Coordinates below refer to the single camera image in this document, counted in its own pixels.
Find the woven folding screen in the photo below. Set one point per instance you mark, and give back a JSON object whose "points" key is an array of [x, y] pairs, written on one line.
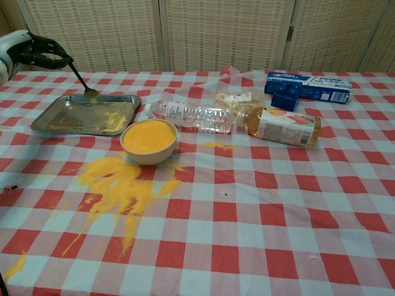
{"points": [[123, 31]]}

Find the clear plastic water bottle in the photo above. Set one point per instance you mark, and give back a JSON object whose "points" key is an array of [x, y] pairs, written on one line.
{"points": [[197, 118]]}

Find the metal tray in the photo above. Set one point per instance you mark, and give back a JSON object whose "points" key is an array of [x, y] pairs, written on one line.
{"points": [[77, 117]]}

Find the orange juice bottle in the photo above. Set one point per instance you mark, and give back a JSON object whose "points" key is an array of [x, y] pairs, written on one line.
{"points": [[284, 126]]}

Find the red white checked tablecloth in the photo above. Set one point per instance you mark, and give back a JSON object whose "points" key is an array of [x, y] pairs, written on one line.
{"points": [[247, 216]]}

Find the clear snack bag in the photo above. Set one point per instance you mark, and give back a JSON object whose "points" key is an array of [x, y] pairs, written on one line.
{"points": [[237, 98]]}

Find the blue toothpaste box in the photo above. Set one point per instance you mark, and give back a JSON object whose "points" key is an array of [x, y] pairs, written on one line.
{"points": [[324, 89]]}

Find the spilled yellow powder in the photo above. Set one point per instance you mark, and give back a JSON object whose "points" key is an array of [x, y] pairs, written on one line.
{"points": [[123, 185]]}

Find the blue building block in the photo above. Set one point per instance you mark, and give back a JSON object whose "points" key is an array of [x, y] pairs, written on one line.
{"points": [[284, 101]]}

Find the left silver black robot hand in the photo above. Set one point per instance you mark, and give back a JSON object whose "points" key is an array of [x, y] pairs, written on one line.
{"points": [[15, 41]]}

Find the yellow bowl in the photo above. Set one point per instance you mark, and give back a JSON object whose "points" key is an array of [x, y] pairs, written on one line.
{"points": [[148, 154]]}

